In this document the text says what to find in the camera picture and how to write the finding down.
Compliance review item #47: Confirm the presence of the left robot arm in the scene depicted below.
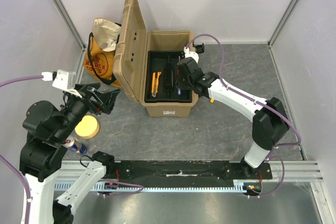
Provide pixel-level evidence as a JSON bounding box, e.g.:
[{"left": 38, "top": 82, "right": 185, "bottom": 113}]
[{"left": 19, "top": 83, "right": 120, "bottom": 223}]

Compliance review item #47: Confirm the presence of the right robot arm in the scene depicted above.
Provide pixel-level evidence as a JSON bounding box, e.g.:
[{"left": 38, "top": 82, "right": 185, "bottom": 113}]
[{"left": 177, "top": 57, "right": 289, "bottom": 179}]

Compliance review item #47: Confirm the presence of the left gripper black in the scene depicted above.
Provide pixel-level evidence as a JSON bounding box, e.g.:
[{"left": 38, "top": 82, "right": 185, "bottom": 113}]
[{"left": 55, "top": 81, "right": 121, "bottom": 141}]

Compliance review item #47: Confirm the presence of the blue red screwdriver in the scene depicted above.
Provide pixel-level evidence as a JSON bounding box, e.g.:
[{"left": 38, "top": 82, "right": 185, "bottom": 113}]
[{"left": 176, "top": 56, "right": 182, "bottom": 95}]

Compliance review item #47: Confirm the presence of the black toolbox tray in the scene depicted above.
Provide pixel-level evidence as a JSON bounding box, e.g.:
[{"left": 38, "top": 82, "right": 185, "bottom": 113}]
[{"left": 144, "top": 50, "right": 192, "bottom": 103}]

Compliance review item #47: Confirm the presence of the aluminium frame rail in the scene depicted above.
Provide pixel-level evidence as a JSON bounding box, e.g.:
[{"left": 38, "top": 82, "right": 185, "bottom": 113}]
[
  {"left": 267, "top": 0, "right": 316, "bottom": 46},
  {"left": 36, "top": 0, "right": 86, "bottom": 49}
]

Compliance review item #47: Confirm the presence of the yellow black utility knife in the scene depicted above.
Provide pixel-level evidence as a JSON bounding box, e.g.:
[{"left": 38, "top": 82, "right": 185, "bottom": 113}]
[{"left": 151, "top": 71, "right": 162, "bottom": 98}]

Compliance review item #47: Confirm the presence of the right aluminium frame rail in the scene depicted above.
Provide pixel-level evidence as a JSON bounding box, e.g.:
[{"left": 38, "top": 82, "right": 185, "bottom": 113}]
[{"left": 267, "top": 0, "right": 316, "bottom": 46}]

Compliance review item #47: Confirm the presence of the orange paper shopping bag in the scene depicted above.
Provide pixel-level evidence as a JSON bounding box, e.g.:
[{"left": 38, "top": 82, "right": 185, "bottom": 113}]
[{"left": 83, "top": 18, "right": 121, "bottom": 88}]

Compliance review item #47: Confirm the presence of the round wooden disc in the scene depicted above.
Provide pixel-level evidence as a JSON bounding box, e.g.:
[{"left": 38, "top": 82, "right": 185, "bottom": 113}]
[{"left": 75, "top": 115, "right": 100, "bottom": 139}]

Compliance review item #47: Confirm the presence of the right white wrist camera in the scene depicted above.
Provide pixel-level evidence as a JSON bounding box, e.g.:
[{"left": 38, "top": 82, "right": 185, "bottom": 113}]
[{"left": 183, "top": 47, "right": 199, "bottom": 63}]

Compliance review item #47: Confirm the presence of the slotted cable duct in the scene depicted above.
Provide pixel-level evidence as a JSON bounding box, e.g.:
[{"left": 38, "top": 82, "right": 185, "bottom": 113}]
[{"left": 90, "top": 181, "right": 246, "bottom": 193}]

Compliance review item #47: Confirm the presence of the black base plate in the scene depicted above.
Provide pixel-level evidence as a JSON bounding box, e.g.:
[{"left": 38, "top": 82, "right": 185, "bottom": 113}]
[{"left": 105, "top": 161, "right": 272, "bottom": 180}]

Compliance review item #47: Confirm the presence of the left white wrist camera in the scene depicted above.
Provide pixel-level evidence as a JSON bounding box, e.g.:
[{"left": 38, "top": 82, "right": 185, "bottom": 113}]
[{"left": 41, "top": 69, "right": 82, "bottom": 98}]

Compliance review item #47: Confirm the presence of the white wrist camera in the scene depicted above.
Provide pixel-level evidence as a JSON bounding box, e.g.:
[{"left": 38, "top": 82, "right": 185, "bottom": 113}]
[
  {"left": 41, "top": 69, "right": 82, "bottom": 98},
  {"left": 183, "top": 47, "right": 199, "bottom": 63}
]

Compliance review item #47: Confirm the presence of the tan plastic toolbox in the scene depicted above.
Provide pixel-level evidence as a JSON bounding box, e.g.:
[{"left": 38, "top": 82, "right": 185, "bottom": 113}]
[{"left": 113, "top": 0, "right": 198, "bottom": 117}]

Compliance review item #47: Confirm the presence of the blue silver drink can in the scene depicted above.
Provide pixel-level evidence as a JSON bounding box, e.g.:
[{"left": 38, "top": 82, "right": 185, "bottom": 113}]
[{"left": 63, "top": 135, "right": 87, "bottom": 155}]

